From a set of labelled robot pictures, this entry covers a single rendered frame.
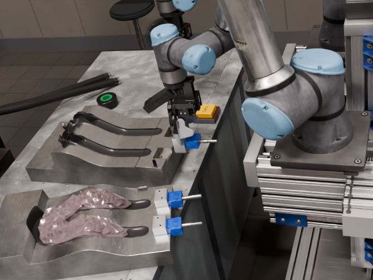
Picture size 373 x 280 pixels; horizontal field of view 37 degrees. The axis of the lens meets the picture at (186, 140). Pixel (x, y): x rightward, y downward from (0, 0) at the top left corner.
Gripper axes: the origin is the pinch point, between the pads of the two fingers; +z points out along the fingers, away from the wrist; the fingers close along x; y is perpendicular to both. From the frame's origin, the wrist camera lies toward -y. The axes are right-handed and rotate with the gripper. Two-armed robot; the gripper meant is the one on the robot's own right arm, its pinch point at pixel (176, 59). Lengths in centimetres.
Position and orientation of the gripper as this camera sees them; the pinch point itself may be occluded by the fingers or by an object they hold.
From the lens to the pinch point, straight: 210.7
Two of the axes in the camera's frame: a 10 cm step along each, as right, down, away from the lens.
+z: 1.9, 7.9, 5.8
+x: 5.9, -5.7, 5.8
